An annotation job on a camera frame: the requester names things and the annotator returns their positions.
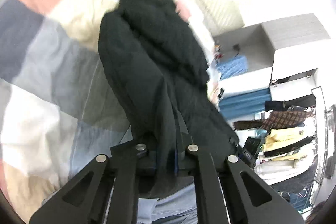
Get black puffer jacket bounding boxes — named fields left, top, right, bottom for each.
left=98, top=0, right=238, bottom=198

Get yellow hanging garment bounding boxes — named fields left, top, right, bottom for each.
left=263, top=127, right=310, bottom=152

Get blue curtain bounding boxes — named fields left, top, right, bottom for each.
left=219, top=88, right=272, bottom=120

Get person's jeans legs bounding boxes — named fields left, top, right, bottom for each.
left=137, top=184, right=198, bottom=223

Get black hanging garment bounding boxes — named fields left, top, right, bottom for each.
left=264, top=94, right=316, bottom=111

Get blue towel covered chair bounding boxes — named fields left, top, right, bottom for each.
left=216, top=55, right=248, bottom=80

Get grey white wardrobe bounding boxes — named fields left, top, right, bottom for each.
left=215, top=14, right=331, bottom=97

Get checkered patchwork duvet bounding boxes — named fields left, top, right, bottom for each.
left=1, top=0, right=131, bottom=222

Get bottles on bedside shelf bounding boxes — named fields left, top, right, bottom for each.
left=214, top=44, right=223, bottom=63

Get cream quilted headboard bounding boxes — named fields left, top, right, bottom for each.
left=194, top=0, right=244, bottom=36

